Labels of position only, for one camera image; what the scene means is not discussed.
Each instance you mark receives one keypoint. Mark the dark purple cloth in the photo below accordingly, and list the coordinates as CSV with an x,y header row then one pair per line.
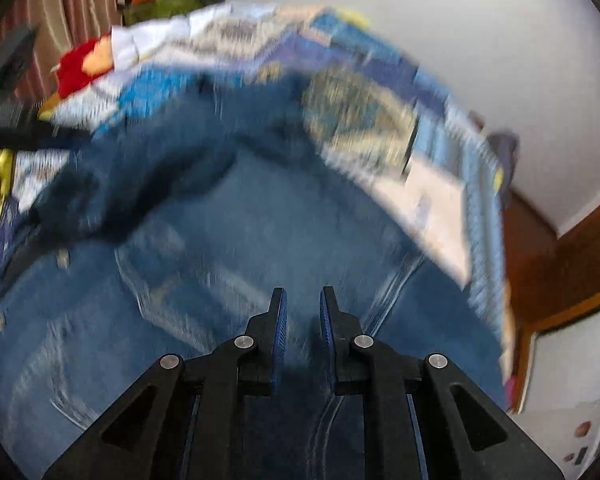
x,y
505,147

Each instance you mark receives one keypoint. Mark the blue patchwork printed blanket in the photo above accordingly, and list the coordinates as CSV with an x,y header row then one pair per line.
x,y
355,105

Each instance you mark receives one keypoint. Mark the white cloth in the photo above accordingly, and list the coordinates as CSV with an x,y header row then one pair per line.
x,y
150,37

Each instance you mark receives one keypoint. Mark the striped brown curtain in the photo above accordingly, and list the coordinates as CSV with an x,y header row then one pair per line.
x,y
80,0

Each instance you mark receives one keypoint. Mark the brown wooden door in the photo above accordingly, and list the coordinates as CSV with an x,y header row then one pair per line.
x,y
540,280

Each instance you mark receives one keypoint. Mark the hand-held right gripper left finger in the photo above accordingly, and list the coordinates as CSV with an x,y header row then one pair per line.
x,y
279,345

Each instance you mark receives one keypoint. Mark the red plush toy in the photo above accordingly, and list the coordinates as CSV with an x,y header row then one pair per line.
x,y
77,67

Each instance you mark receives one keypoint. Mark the blue denim jeans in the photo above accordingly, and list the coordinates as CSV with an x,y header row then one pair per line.
x,y
280,220

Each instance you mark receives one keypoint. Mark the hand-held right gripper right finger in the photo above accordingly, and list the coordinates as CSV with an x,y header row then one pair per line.
x,y
327,345

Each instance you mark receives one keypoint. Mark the yellow fuzzy cloth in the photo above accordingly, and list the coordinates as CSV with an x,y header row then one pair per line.
x,y
2,165

